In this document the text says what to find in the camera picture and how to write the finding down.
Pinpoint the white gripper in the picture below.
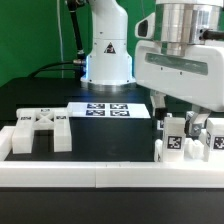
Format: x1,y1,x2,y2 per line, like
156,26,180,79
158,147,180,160
135,40,224,137

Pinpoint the white chair seat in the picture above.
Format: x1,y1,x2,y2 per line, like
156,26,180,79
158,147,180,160
154,138,204,162

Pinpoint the white chair back frame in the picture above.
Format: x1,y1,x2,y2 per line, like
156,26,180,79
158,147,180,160
12,108,72,154

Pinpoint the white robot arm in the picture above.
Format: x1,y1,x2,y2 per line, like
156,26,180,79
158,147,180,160
67,0,224,136

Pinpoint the white tagged cube right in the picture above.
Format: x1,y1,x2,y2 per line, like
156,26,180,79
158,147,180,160
186,111,194,122

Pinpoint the white tagged cube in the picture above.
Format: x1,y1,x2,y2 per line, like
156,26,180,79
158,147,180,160
186,111,194,122
157,113,173,130

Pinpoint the white tagged cube left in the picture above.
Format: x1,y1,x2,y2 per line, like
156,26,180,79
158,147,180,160
157,113,173,130

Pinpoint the white marker sheet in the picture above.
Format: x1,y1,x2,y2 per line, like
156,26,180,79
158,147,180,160
67,102,150,119

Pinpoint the white U-shaped barrier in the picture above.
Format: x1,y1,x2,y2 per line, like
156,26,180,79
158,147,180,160
0,126,224,188

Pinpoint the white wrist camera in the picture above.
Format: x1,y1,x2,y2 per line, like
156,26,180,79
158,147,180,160
135,13,156,40

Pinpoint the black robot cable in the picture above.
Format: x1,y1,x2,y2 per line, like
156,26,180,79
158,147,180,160
27,0,88,80

